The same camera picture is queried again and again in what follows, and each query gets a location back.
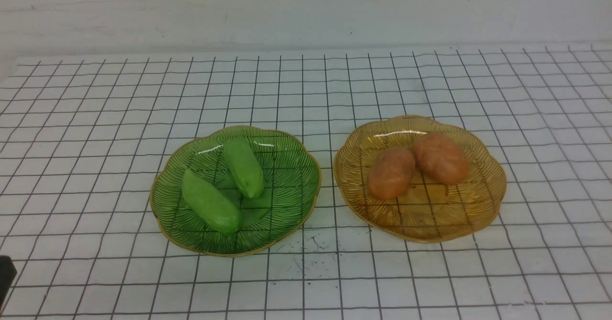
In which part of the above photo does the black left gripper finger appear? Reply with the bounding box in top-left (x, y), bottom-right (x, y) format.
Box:
top-left (0, 255), bottom-right (17, 307)

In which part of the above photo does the orange potato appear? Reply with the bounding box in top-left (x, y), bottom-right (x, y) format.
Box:
top-left (412, 132), bottom-right (470, 185)
top-left (367, 146), bottom-right (415, 200)

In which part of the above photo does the green glass plate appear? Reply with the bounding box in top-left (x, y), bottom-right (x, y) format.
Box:
top-left (149, 126), bottom-right (321, 256)

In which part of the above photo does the amber glass plate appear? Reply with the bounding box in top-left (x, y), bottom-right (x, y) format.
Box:
top-left (333, 115), bottom-right (507, 243)

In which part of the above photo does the green vegetable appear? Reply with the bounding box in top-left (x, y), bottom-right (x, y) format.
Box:
top-left (223, 141), bottom-right (265, 199)
top-left (181, 169), bottom-right (242, 235)

